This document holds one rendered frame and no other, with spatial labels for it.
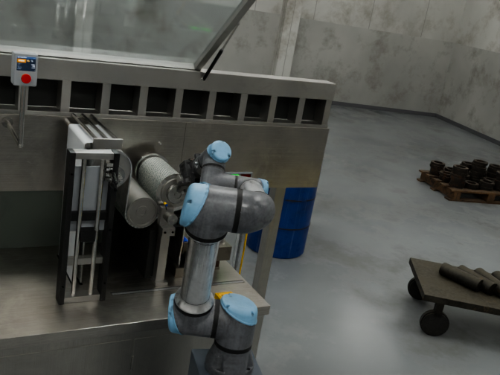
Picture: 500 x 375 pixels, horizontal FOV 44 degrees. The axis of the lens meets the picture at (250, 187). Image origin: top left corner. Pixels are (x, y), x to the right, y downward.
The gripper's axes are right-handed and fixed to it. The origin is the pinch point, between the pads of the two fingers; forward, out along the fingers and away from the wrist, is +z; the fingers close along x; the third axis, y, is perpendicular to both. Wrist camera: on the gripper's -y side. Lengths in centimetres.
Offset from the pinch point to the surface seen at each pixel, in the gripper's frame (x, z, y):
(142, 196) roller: 13.2, 5.7, 0.4
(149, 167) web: 5.4, 14.3, 15.1
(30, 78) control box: 54, -21, 31
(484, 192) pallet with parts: -526, 285, 92
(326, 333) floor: -148, 137, -51
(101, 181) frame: 32.8, -10.9, 0.4
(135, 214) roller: 15.3, 10.1, -5.0
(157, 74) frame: 0, 6, 51
